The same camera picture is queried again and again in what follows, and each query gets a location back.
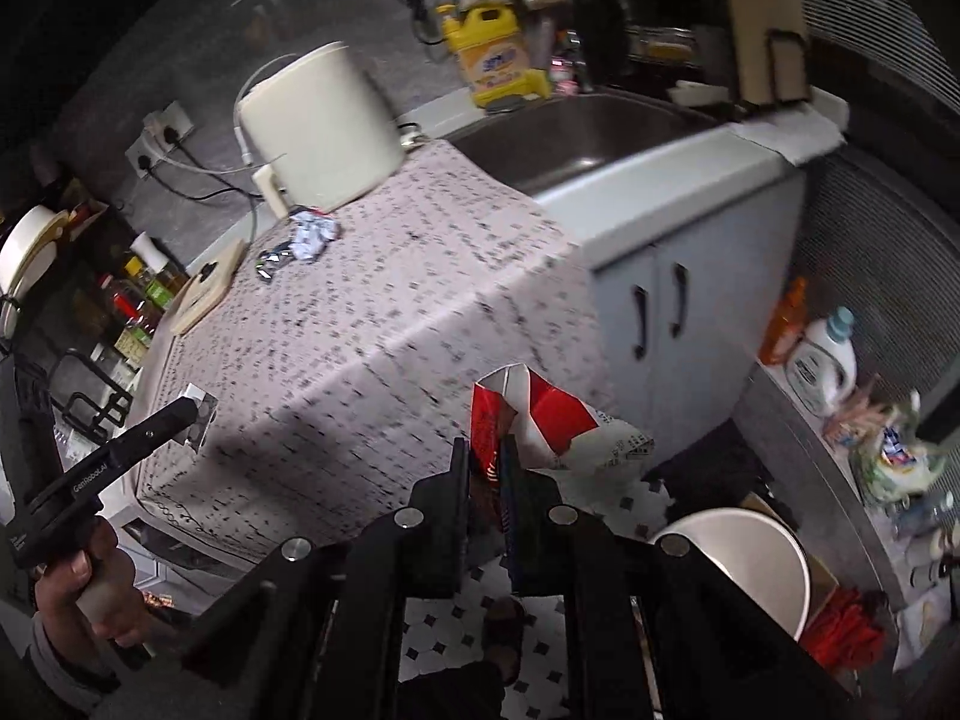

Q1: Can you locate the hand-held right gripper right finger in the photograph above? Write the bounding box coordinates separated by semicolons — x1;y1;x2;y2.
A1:
501;435;856;720

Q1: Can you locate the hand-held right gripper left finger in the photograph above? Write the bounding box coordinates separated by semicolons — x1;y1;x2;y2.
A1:
180;435;473;720

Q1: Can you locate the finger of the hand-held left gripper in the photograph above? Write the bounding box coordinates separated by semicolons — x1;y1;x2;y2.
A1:
94;397;200;470

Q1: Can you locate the red and white carton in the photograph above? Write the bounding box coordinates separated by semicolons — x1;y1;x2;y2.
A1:
471;364;655;535

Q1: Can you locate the white round bin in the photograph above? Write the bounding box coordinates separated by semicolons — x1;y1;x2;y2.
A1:
651;508;813;644

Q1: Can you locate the person's left forearm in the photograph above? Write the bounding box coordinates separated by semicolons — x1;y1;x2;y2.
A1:
0;607;121;720

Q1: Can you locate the person's left hand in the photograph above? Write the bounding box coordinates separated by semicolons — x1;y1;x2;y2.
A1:
34;516;162;650

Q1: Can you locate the black gas stove grate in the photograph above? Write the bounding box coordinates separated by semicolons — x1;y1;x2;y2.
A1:
51;349;137;442

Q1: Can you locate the person's foot in slipper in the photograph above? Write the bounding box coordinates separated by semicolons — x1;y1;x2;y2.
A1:
480;596;530;685

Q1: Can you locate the row of seasoning bottles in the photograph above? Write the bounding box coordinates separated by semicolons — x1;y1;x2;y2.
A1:
94;232;191;365

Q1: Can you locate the wooden cutting board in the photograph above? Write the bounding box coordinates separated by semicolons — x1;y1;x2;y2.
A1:
171;238;250;336

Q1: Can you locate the patterned tablecloth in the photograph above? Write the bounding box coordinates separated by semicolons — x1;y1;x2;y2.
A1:
135;139;617;569

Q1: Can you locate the shiny crumpled wrapper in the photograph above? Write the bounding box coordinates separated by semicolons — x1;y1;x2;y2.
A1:
255;240;296;284

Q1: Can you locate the stack of white plates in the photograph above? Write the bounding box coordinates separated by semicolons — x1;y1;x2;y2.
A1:
0;204;70;299

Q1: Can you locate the crumpled white printed wrapper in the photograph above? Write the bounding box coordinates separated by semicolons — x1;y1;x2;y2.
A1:
289;208;343;262

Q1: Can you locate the white sink cabinet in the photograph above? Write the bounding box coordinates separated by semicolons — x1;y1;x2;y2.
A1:
536;101;850;460

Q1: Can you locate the orange bottle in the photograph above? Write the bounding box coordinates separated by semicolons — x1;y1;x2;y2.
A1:
759;277;809;367

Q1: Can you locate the white laundry detergent bottle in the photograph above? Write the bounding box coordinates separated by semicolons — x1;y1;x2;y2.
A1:
784;306;859;418

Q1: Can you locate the cream air fryer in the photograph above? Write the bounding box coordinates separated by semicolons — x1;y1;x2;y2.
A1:
234;43;410;220

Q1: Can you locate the red cloth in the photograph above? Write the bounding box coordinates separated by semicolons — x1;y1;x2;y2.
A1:
805;589;887;674

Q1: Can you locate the steel sink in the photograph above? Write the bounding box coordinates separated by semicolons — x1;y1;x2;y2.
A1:
446;94;722;197

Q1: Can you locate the clear plastic bag of packaging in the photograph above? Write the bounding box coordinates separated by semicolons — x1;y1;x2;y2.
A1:
850;388;955;511

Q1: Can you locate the clear plastic bottle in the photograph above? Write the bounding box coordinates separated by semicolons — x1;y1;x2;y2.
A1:
891;491;960;541

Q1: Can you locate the yellow detergent bottle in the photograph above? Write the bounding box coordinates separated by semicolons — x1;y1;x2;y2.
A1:
439;4;554;110

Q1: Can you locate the cream cutting board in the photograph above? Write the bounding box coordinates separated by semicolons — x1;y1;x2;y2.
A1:
711;0;812;107

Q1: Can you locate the black power cable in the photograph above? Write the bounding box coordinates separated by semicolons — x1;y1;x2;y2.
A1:
154;131;262;242

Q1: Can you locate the wall power outlet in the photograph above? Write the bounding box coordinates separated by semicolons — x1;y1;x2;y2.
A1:
124;139;164;179
142;101;198;145

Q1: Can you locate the white cable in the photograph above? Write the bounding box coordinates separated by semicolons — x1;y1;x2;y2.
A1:
231;52;302;170

